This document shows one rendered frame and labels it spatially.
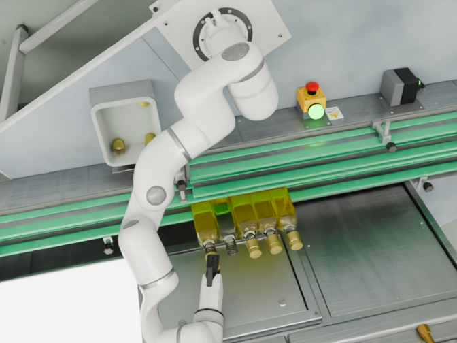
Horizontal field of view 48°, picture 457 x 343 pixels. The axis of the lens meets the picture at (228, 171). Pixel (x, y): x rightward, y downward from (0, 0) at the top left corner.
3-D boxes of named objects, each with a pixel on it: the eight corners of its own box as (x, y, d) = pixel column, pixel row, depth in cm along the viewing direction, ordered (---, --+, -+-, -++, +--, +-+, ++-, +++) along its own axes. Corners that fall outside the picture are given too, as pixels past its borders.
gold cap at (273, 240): (266, 243, 143) (270, 255, 140) (266, 235, 140) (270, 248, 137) (278, 240, 143) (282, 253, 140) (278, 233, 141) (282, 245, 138)
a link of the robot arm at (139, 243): (207, 256, 108) (199, 238, 123) (166, 166, 104) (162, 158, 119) (137, 290, 106) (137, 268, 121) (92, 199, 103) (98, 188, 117)
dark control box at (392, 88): (379, 91, 162) (390, 107, 156) (383, 70, 156) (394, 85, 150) (403, 87, 163) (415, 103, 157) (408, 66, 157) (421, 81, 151)
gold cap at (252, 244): (245, 247, 142) (249, 259, 139) (245, 239, 140) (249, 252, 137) (258, 244, 143) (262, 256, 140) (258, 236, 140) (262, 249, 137)
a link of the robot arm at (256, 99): (230, 94, 122) (249, 134, 111) (208, 52, 113) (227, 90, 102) (266, 76, 122) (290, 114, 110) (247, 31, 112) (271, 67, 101)
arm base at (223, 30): (183, 20, 123) (198, 51, 112) (229, -6, 122) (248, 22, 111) (211, 67, 134) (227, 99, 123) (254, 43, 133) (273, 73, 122)
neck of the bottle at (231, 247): (224, 243, 143) (228, 256, 140) (224, 236, 141) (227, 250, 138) (234, 241, 143) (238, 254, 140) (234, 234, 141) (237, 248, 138)
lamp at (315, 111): (307, 116, 153) (310, 122, 151) (307, 104, 150) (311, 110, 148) (321, 113, 153) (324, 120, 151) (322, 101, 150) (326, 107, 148)
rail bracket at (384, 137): (366, 125, 153) (385, 154, 144) (370, 105, 148) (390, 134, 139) (379, 122, 154) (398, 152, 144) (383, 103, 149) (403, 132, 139)
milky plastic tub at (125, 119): (106, 149, 155) (107, 169, 149) (88, 88, 139) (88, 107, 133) (162, 139, 157) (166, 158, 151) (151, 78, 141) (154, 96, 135)
